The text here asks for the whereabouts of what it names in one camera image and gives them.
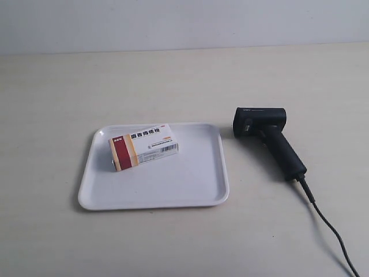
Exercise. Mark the white plastic tray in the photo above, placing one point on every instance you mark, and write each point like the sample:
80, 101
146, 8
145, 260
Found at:
194, 177

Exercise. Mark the black handheld barcode scanner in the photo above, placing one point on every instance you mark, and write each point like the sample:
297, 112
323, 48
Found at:
268, 124

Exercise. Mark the white red medicine box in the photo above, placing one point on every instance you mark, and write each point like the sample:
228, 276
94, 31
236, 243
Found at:
134, 149

